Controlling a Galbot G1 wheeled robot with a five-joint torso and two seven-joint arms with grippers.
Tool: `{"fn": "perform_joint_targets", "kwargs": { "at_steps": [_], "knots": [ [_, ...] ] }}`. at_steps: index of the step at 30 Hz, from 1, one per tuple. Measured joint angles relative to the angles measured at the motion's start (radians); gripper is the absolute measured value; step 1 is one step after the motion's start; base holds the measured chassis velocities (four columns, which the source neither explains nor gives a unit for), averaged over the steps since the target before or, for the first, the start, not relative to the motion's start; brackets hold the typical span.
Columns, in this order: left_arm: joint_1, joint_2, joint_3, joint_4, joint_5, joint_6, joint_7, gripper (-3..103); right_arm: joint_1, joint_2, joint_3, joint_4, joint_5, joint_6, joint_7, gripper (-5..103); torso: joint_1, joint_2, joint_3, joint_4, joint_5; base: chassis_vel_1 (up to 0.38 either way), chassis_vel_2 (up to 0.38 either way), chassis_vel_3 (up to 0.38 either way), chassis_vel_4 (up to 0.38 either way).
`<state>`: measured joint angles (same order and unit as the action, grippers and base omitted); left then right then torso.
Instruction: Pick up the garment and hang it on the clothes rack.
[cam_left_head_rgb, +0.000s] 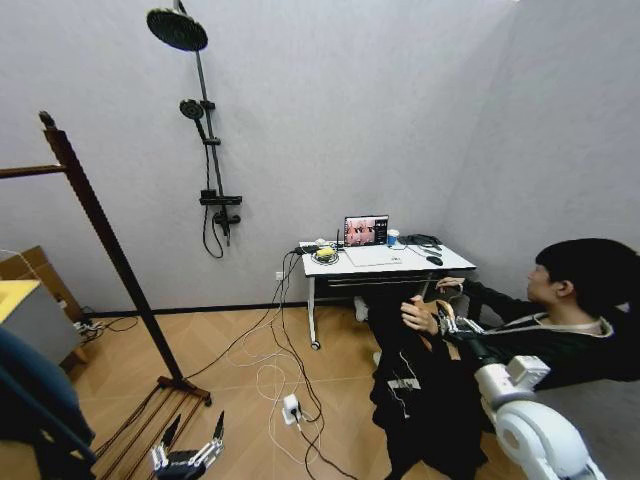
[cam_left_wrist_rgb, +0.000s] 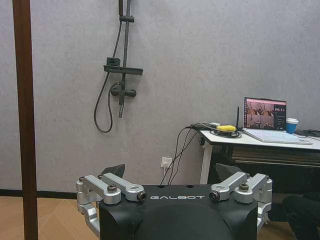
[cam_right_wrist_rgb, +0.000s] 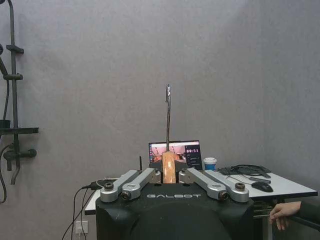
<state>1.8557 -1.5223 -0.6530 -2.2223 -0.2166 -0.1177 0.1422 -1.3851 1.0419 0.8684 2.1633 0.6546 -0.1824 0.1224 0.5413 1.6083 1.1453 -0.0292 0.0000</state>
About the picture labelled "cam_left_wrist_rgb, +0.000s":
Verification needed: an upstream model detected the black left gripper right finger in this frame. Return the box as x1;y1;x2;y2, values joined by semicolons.
209;163;273;230

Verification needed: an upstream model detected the dark grey shower fixture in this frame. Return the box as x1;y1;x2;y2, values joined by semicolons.
103;0;144;119

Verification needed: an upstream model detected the white desk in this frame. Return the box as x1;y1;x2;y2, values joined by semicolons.
199;128;320;186

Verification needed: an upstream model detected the open silver laptop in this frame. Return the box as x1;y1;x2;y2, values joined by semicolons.
242;97;314;146

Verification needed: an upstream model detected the black item on desk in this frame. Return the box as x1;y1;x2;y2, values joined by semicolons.
294;128;320;138

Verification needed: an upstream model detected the blue and white paper cup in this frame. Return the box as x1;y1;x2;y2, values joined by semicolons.
285;117;299;135

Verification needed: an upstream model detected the yellow handheld device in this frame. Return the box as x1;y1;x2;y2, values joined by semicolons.
216;124;237;133

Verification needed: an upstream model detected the brown wooden pole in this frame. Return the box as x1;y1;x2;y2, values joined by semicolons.
12;0;39;240

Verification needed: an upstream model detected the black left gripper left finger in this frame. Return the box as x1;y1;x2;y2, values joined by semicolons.
75;163;147;235

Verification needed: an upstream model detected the white wall socket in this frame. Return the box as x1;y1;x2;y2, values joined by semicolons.
161;156;173;169

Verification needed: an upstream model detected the black hanging cable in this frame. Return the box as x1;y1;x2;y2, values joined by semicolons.
168;126;198;185
160;128;201;185

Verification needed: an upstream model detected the black shower hose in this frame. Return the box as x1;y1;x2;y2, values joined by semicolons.
93;21;124;134

